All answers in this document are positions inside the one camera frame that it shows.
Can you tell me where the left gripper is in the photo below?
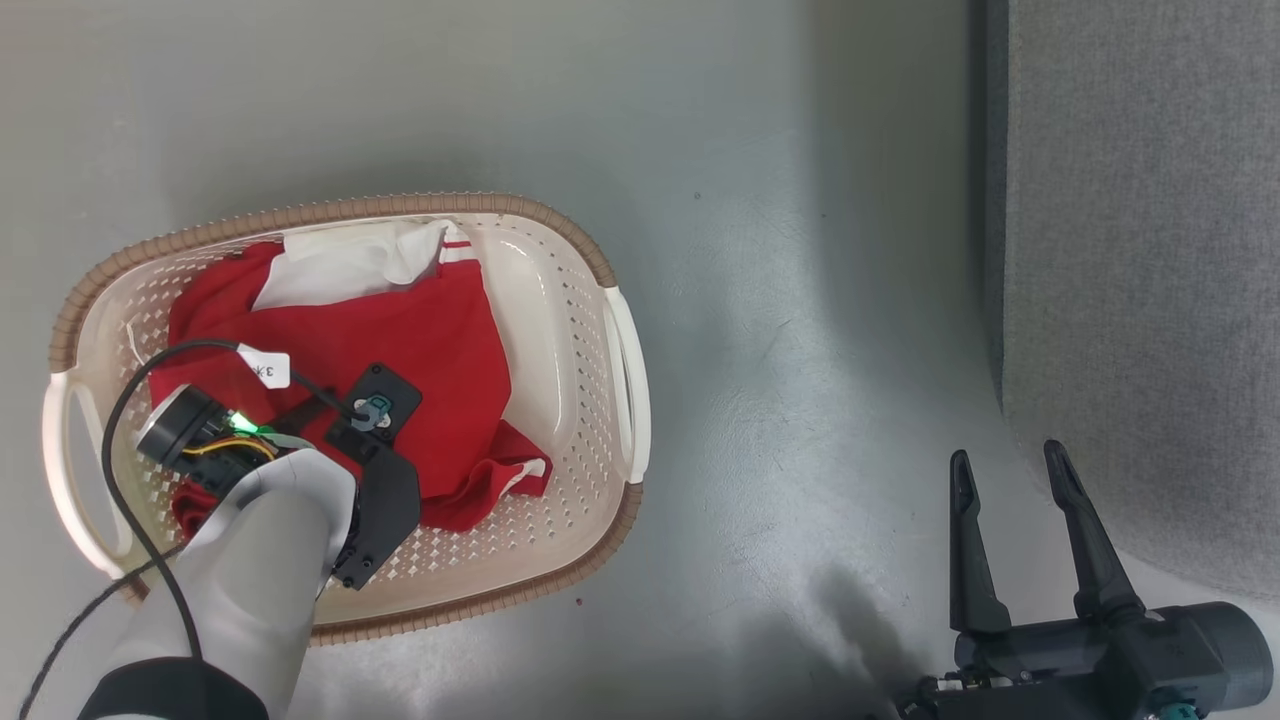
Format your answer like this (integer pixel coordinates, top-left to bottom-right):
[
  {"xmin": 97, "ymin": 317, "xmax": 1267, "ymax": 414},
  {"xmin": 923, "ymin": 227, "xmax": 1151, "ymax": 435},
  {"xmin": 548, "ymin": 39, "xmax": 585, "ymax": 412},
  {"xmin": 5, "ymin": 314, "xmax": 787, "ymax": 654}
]
[{"xmin": 135, "ymin": 385, "xmax": 422, "ymax": 593}]

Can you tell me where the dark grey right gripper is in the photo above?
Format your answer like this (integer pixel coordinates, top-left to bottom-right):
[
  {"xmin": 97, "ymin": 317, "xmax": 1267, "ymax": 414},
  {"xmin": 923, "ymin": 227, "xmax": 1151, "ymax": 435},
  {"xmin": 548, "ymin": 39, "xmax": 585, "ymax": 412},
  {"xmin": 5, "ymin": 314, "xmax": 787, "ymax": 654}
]
[{"xmin": 895, "ymin": 440, "xmax": 1276, "ymax": 720}]

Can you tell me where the red shirt with white trim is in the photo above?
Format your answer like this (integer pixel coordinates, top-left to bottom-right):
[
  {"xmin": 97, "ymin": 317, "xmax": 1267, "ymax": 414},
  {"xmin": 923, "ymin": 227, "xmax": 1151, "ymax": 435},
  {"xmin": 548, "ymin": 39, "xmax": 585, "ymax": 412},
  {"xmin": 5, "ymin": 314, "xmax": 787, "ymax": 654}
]
[{"xmin": 148, "ymin": 218, "xmax": 553, "ymax": 541}]

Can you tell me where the cream laundry basket brown rim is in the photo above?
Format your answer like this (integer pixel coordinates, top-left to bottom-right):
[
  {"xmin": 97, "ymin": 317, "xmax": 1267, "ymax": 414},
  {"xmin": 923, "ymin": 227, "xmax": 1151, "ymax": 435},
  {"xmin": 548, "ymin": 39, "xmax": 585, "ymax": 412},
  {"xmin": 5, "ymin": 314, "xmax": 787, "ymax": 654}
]
[{"xmin": 40, "ymin": 192, "xmax": 653, "ymax": 646}]

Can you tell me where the smooth black cable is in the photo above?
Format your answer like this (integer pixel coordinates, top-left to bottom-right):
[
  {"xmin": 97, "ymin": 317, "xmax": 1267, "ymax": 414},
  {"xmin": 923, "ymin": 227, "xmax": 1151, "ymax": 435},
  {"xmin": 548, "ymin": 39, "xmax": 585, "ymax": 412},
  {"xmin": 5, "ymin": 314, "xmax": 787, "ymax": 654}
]
[{"xmin": 100, "ymin": 340, "xmax": 373, "ymax": 663}]

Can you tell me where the braided black cable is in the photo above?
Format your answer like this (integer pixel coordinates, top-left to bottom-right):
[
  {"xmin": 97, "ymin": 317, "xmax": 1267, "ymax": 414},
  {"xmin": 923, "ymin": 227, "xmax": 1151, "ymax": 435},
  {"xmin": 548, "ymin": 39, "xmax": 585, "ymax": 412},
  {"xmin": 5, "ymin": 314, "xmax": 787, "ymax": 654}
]
[{"xmin": 18, "ymin": 545, "xmax": 186, "ymax": 720}]

